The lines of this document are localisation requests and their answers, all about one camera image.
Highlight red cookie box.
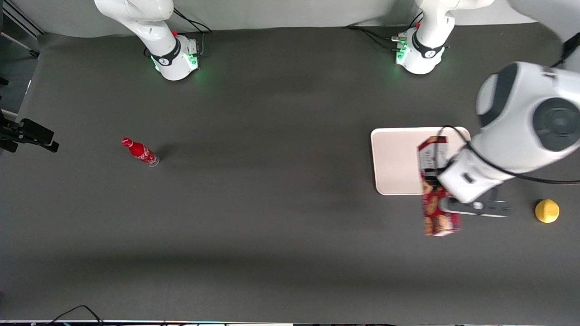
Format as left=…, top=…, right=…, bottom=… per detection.
left=416, top=135, right=462, bottom=237

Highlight white rectangular tray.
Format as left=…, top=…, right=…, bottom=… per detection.
left=370, top=127, right=472, bottom=196

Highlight yellow lemon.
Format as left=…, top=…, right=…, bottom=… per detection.
left=535, top=199, right=561, bottom=224

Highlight red cola bottle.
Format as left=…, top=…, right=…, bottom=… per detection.
left=121, top=137, right=160, bottom=168

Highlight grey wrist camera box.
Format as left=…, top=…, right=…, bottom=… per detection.
left=438, top=197, right=513, bottom=218

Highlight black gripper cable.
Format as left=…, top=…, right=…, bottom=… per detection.
left=435, top=32, right=580, bottom=186

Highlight black left arm base cables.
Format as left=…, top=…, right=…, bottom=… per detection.
left=343, top=14, right=424, bottom=52

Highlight black arm base cables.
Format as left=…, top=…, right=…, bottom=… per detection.
left=144, top=8, right=213, bottom=58
left=343, top=14, right=424, bottom=52

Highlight black right arm base cables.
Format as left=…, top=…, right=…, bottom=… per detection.
left=144, top=8, right=213, bottom=58

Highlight thin black table-edge cable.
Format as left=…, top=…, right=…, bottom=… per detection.
left=47, top=305, right=106, bottom=326

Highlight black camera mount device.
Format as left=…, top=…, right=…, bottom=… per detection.
left=0, top=110, right=60, bottom=153

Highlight metal frame rail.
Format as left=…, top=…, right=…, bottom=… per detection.
left=0, top=0, right=46, bottom=59

